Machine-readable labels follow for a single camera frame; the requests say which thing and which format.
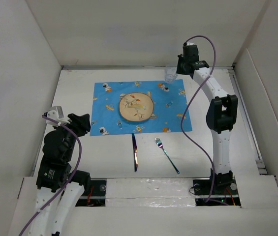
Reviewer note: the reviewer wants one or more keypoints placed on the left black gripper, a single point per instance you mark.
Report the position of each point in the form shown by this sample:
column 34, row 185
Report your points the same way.
column 80, row 123

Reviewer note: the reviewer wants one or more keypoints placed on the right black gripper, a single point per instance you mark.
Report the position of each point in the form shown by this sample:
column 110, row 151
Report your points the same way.
column 179, row 70

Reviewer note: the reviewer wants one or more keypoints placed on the clear plastic cup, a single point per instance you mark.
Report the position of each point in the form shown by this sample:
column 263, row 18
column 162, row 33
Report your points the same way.
column 170, row 73

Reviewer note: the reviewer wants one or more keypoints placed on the blue space-print cloth placemat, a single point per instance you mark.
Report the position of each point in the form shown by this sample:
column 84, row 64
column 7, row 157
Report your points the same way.
column 168, row 115

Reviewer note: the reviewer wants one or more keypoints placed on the beige ceramic plate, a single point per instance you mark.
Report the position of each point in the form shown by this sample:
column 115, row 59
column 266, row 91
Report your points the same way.
column 136, row 107

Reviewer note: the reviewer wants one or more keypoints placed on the iridescent table knife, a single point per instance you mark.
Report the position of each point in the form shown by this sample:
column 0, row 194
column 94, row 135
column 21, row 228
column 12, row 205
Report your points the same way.
column 134, row 144

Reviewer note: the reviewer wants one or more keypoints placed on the iridescent fork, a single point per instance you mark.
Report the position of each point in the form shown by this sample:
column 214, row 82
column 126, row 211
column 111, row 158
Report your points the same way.
column 161, row 146

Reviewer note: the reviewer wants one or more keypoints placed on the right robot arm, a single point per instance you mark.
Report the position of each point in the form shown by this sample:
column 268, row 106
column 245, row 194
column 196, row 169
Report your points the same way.
column 221, row 115

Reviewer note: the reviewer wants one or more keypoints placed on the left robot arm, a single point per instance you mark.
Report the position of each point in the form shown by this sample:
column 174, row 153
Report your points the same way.
column 59, row 185

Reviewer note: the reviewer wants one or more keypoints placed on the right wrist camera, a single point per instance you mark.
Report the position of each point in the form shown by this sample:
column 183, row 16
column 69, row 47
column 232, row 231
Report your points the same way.
column 188, row 44

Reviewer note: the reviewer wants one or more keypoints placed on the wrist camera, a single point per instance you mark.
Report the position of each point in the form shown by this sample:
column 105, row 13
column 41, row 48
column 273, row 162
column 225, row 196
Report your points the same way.
column 188, row 44
column 54, row 116

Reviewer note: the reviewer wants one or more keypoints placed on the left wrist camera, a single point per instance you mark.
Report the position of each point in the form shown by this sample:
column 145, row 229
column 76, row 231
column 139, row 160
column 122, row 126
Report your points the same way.
column 54, row 116

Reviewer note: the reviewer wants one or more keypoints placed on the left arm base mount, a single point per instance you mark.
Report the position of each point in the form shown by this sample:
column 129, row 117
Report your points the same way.
column 94, row 195

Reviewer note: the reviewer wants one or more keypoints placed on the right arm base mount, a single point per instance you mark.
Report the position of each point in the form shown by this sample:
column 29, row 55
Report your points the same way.
column 224, row 196

